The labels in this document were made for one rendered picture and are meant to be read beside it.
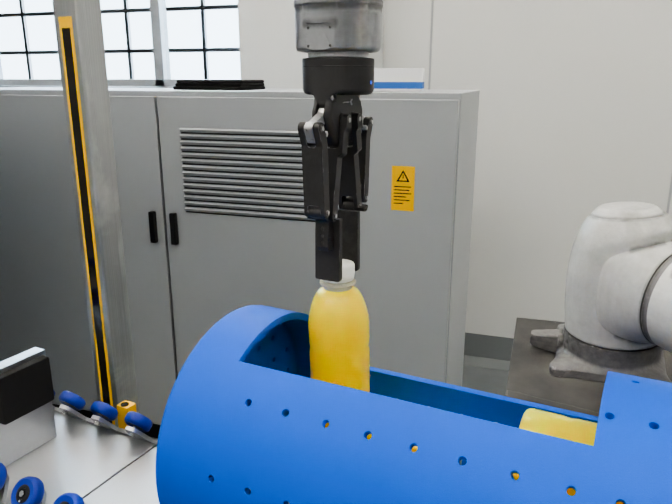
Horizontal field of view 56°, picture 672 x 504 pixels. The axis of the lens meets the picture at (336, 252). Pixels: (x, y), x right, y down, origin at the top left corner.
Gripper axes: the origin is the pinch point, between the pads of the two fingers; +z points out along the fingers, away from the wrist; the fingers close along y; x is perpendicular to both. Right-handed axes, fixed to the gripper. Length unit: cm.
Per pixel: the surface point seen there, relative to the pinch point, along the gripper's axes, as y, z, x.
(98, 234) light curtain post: -25, 11, -65
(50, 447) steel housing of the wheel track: 3, 38, -50
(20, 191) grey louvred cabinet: -105, 25, -197
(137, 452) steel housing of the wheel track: -2, 38, -36
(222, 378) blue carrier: 14.5, 11.2, -5.7
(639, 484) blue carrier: 14.4, 11.2, 32.5
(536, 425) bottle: 7.2, 12.4, 23.9
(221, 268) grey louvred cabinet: -118, 49, -108
